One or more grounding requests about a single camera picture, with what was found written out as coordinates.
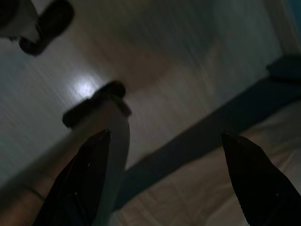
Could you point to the cream sheeted mattress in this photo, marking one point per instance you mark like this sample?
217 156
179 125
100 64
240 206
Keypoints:
192 190

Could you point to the black robot left foot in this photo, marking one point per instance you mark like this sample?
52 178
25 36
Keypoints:
54 22

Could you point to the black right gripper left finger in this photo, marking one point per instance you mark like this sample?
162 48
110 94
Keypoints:
77 183

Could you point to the black robot right foot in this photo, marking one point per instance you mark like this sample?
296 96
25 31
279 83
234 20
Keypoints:
113 88

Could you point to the silver robot left leg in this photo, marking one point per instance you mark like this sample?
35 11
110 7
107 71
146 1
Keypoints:
14 27

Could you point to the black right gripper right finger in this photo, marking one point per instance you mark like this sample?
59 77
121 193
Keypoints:
258 188

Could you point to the black robot foot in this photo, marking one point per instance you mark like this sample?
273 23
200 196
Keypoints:
113 88
54 22

